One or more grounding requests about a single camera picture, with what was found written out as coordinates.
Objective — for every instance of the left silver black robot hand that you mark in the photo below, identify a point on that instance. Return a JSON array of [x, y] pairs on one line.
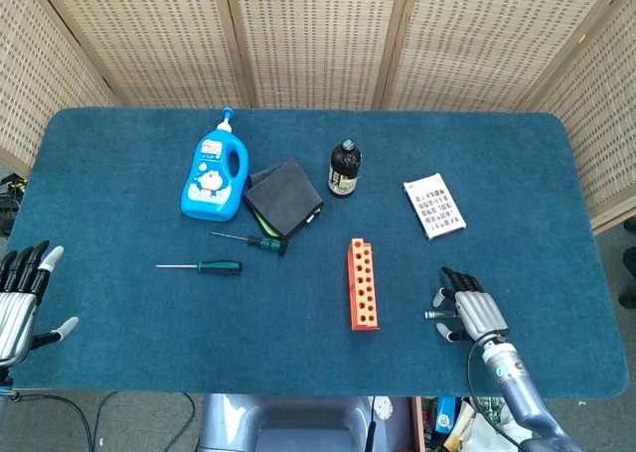
[[15, 318]]

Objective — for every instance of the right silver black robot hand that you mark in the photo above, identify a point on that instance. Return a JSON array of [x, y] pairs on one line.
[[482, 313]]

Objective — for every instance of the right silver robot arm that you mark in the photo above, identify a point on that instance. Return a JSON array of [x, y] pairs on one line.
[[517, 382]]

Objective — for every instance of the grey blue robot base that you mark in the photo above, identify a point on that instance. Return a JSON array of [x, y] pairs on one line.
[[298, 422]]

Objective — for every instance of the orange drill bit holder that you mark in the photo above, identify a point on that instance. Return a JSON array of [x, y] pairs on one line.
[[363, 293]]

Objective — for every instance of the green black striped screwdriver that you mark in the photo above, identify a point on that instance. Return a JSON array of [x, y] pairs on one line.
[[263, 243]]

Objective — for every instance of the blue printed box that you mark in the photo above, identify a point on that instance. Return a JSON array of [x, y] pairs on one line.
[[445, 414]]

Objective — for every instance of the blue carpet table mat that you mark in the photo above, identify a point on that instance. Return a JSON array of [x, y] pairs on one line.
[[124, 333]]

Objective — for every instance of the white crumpled cloth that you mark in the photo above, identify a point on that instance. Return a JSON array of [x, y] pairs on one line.
[[484, 429]]

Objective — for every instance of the white printed card box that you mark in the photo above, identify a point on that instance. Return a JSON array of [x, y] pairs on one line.
[[434, 206]]

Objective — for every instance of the dark vinegar bottle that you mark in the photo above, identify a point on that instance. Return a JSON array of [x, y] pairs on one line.
[[344, 171]]

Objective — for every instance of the grey folded cloth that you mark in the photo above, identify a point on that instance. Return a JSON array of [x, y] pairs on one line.
[[283, 194]]

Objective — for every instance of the blue cartoon detergent bottle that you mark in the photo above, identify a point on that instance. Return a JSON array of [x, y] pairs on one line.
[[208, 184]]

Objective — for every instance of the bamboo folding screen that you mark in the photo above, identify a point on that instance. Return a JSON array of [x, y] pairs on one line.
[[318, 40]]

